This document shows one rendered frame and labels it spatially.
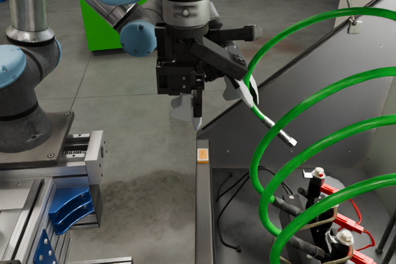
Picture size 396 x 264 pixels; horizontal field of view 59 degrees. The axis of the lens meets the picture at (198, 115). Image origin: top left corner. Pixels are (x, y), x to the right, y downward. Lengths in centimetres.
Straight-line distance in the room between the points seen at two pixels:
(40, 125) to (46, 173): 13
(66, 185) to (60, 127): 16
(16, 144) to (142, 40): 43
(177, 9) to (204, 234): 50
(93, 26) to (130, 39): 325
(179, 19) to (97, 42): 350
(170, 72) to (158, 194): 169
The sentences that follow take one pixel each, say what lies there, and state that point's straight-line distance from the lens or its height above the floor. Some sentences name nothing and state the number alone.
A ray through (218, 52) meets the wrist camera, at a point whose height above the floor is 136.
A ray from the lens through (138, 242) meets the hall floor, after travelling 202.
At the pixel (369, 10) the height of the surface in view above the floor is 142.
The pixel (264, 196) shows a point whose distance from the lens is 56.
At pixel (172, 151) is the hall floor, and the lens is 253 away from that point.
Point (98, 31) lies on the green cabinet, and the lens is 399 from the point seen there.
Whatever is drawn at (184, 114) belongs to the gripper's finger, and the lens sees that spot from 64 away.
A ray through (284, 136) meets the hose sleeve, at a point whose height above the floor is 112.
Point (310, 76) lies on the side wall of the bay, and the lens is 101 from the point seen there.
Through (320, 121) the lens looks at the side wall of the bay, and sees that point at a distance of 110.
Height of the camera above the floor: 160
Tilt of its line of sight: 33 degrees down
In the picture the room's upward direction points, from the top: straight up
